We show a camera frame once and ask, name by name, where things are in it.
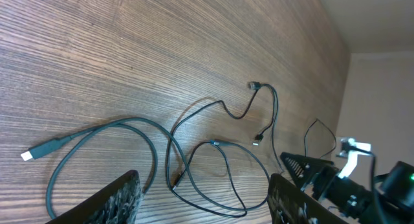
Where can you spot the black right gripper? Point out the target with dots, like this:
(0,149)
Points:
(306,171)

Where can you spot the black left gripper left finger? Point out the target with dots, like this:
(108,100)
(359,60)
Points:
(117,203)

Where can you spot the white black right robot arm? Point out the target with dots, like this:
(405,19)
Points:
(390,195)

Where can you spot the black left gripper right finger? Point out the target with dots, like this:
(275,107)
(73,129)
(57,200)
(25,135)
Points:
(289,205)

